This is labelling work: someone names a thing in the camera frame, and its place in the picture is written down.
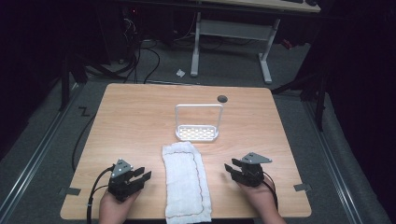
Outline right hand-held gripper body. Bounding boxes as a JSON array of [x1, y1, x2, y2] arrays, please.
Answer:
[[235, 151, 273, 188]]

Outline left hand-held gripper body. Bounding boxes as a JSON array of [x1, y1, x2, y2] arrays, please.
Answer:
[[107, 159, 141, 203]]

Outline white towel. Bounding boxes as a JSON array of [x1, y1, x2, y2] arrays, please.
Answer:
[[162, 141, 213, 224]]

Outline white towel rack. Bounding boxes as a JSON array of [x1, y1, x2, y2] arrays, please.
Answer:
[[174, 103, 224, 143]]

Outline person's left hand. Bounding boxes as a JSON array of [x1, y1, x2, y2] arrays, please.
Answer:
[[98, 189, 142, 224]]

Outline person's right hand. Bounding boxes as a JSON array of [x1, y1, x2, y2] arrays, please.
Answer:
[[236, 176, 287, 224]]

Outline black metal stand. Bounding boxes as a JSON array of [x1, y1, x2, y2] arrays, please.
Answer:
[[270, 62, 331, 133], [59, 52, 90, 112]]

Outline white-legged desk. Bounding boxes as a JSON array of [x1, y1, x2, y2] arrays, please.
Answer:
[[190, 0, 322, 85]]

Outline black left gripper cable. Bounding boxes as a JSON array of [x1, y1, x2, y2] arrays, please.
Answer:
[[86, 165, 116, 224]]

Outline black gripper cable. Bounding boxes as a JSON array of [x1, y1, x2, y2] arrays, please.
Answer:
[[86, 165, 116, 224], [262, 171, 279, 212]]

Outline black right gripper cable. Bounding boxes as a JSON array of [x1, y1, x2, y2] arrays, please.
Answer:
[[262, 171, 279, 212]]

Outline metal floor rail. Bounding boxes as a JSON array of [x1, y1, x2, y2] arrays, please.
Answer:
[[0, 81, 86, 218], [303, 101, 365, 224]]

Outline black floor cables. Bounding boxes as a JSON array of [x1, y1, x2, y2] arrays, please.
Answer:
[[83, 8, 200, 85]]

